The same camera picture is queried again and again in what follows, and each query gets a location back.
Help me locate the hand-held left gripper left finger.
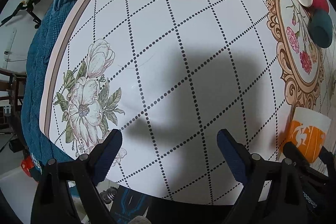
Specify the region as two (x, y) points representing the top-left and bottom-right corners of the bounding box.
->
(31, 129), (123, 224)

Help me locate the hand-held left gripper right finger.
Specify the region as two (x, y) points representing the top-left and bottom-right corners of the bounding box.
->
(217, 129), (313, 224)

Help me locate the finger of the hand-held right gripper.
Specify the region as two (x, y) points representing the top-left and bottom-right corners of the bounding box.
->
(319, 147), (336, 174)
(282, 141), (319, 170)

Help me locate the orange and white cup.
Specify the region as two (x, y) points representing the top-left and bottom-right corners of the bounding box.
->
(282, 106), (332, 164)

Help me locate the dark teal cup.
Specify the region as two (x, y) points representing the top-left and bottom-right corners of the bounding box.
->
(308, 9), (333, 48)

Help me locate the metal dumbbell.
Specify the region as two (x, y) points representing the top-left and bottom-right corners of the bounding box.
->
(100, 187), (119, 205)

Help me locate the black and blue box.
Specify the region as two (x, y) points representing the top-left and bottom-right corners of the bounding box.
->
(110, 185), (152, 224)

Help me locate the red round object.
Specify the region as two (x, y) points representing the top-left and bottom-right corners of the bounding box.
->
(21, 156), (35, 178)

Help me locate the teal quilted blanket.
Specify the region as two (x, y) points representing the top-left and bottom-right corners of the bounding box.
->
(21, 0), (92, 198)

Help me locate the brown wooden chair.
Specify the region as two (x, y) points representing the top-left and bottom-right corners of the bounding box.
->
(0, 68), (27, 132)

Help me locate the floral printed tablecloth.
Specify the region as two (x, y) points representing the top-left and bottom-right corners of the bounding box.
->
(39, 0), (336, 205)

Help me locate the black exercise machine frame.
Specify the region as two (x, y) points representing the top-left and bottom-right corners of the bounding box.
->
(0, 0), (59, 29)

